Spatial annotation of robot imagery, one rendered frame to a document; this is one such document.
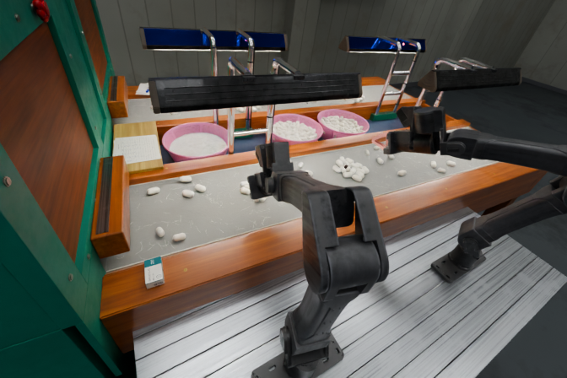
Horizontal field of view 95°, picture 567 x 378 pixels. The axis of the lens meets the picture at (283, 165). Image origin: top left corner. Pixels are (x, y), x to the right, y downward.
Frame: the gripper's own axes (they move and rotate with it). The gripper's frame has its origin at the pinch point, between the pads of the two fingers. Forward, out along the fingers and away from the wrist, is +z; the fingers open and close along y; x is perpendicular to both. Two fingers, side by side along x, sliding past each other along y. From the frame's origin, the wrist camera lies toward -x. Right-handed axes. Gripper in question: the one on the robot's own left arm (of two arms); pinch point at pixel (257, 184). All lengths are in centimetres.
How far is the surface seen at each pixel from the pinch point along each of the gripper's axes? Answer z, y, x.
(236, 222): 0.3, 8.3, 9.6
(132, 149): 28.4, 34.1, -19.4
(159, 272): -11.6, 29.4, 13.8
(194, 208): 7.2, 18.6, 3.7
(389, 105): 44, -107, -29
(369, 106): 43, -90, -29
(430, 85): -9, -72, -24
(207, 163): 19.5, 10.9, -10.0
